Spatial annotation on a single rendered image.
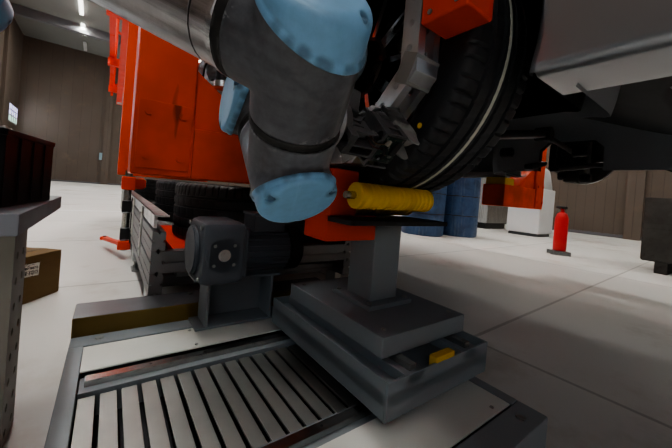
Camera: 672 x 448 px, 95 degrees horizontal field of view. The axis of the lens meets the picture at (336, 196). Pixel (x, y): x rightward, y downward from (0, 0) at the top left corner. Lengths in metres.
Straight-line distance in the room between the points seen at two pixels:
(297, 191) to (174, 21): 0.17
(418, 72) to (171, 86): 0.76
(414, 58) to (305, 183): 0.37
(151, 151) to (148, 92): 0.17
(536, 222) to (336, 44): 6.87
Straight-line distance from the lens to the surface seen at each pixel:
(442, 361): 0.79
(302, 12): 0.23
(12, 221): 0.58
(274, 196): 0.30
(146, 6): 0.33
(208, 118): 1.13
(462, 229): 5.18
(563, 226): 4.57
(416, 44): 0.62
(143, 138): 1.07
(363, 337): 0.74
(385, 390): 0.69
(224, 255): 0.91
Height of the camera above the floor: 0.51
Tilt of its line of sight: level
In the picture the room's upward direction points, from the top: 5 degrees clockwise
